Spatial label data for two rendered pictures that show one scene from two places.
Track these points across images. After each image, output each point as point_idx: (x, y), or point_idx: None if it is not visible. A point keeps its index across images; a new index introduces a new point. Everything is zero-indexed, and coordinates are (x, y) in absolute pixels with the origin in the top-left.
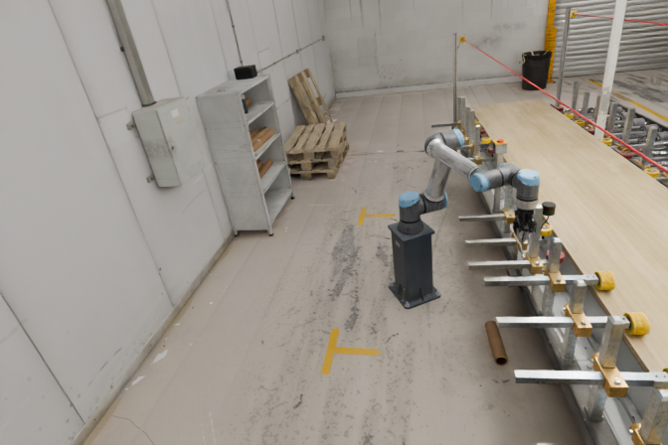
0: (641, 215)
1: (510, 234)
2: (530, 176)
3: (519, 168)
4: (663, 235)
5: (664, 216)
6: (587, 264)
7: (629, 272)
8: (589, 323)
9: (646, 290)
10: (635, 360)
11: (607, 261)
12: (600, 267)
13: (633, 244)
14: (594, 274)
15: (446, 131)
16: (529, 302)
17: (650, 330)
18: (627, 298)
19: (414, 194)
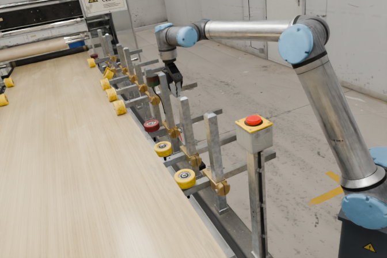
0: (36, 206)
1: (213, 205)
2: (162, 24)
3: (173, 27)
4: (39, 175)
5: (6, 213)
6: (126, 124)
7: (97, 128)
8: (135, 82)
9: (93, 120)
10: None
11: (110, 131)
12: (117, 125)
13: (78, 154)
14: (125, 103)
15: (304, 21)
16: None
17: (103, 102)
18: (107, 112)
19: (386, 158)
